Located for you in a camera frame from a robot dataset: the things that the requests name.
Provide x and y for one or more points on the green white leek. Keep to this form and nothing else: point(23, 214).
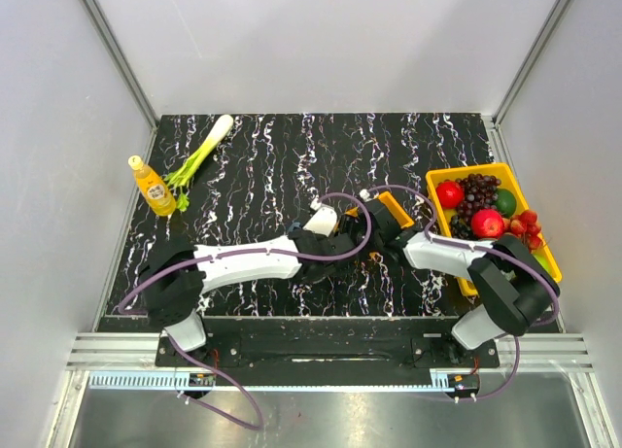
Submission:
point(179, 180)

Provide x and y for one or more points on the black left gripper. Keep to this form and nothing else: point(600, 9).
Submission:
point(320, 237)

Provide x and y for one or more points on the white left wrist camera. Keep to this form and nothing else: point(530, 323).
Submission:
point(323, 221)

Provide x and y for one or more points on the light green apple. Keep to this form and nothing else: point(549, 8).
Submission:
point(543, 263)

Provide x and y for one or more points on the black marble pattern mat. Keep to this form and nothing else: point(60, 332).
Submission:
point(261, 179)

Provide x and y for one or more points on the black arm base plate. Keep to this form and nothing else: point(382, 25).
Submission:
point(421, 342)

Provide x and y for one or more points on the red apple left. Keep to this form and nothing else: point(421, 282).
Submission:
point(450, 194)

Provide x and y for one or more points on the dark green avocado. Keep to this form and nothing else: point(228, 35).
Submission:
point(505, 203)

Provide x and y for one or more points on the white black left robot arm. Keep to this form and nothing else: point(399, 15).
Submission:
point(178, 272)

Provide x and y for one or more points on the small orange card bin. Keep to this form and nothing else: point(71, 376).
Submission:
point(394, 250)

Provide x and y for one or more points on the red apple centre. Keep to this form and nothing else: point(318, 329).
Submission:
point(487, 223)

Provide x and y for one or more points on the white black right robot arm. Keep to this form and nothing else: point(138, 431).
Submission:
point(513, 287)

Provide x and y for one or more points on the yellow juice bottle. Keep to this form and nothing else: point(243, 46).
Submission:
point(155, 192)

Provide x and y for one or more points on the dark purple grape bunch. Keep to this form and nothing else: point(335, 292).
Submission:
point(480, 193)

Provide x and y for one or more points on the white slotted cable duct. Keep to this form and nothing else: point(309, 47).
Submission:
point(190, 382)

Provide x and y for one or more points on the red apple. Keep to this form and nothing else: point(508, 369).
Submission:
point(450, 194)
point(487, 223)

